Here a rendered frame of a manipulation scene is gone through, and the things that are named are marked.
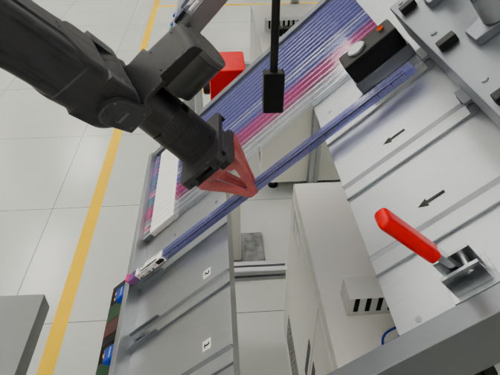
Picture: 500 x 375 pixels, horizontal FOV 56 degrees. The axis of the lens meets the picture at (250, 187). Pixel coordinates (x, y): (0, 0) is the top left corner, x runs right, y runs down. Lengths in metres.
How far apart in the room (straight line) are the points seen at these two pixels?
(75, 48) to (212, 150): 0.20
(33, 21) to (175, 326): 0.40
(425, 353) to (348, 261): 0.58
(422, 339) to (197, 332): 0.30
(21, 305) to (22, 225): 1.19
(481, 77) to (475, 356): 0.22
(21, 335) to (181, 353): 0.40
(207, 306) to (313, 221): 0.48
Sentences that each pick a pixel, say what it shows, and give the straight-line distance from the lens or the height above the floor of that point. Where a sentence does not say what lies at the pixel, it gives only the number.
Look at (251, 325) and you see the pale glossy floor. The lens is 1.60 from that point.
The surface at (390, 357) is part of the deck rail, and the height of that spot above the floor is 0.97.
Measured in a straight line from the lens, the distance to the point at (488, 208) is 0.43.
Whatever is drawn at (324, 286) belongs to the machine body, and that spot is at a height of 0.62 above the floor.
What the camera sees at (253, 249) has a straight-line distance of 1.82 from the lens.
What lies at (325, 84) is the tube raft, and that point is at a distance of 0.70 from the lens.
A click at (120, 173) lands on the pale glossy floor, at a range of 2.30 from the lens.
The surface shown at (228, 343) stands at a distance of 0.54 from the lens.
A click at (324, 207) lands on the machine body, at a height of 0.62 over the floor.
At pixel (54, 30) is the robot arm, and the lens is 0.44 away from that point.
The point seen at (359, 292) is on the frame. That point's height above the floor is 0.67.
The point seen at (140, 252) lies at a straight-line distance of 0.82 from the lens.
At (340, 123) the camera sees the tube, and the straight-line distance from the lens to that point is 0.59.
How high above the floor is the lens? 1.29
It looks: 37 degrees down
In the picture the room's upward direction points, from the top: straight up
